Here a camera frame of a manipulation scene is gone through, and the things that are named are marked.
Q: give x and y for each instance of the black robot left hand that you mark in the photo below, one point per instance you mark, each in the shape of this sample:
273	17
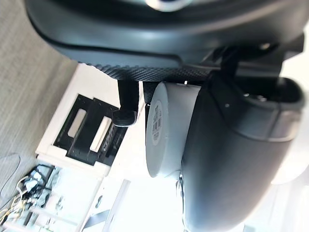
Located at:
149	36

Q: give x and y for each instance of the black slotted tray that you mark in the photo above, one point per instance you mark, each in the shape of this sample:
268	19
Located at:
63	135
83	149

